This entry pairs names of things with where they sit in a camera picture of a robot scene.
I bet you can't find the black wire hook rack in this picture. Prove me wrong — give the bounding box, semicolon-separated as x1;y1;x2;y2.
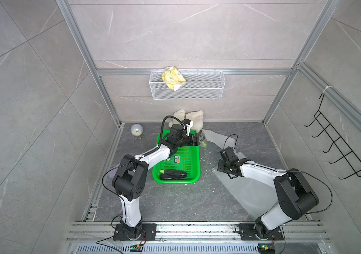
304;93;361;180

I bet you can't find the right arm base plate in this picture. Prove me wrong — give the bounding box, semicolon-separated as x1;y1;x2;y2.
237;223;284;241

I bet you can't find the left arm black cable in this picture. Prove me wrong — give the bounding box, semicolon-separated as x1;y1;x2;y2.
158;115;184;147

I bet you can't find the white plush toy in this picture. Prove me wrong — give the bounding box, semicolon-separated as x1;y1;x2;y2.
173;109;204;133

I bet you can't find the clear zip-top bag stack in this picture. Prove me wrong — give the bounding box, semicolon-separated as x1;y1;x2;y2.
215;152;286;219

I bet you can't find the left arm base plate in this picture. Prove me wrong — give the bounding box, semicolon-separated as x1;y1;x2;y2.
113;223;157;241

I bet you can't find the yellow snack packet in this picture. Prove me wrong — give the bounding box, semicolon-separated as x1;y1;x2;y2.
161;66;186;91

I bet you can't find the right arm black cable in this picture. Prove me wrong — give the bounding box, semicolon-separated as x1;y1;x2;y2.
223;134;334;215

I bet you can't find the aluminium mounting rail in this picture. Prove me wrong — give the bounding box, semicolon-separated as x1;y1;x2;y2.
64;221;336;254

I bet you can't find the small label sticker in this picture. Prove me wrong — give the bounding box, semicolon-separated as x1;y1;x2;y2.
174;156;180;164

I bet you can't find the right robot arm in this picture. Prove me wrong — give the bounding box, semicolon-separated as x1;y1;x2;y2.
217;147;319;240

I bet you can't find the dark eggplant bottom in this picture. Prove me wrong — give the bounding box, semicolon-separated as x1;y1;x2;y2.
159;174;185;181

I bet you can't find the grey glasses case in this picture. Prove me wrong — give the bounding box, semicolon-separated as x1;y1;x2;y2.
107;167;118;179

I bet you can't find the dark eggplant lower diagonal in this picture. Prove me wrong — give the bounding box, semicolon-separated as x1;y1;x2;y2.
159;169;188;179

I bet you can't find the white wire wall basket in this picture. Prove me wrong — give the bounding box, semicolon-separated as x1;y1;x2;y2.
149;70;225;100

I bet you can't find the green plastic basket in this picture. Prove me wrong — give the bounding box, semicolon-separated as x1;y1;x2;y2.
152;146;200;184

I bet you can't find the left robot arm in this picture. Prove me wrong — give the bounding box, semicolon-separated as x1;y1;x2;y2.
112;119;200;239

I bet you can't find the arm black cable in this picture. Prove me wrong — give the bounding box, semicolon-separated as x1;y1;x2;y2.
158;115;184;147
223;134;334;215

